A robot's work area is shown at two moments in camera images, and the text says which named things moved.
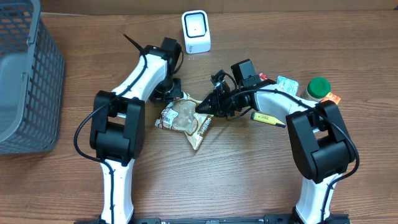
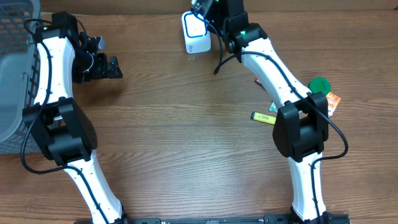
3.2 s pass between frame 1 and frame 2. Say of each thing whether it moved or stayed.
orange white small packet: stayed
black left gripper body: moved
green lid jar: stayed
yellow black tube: stayed
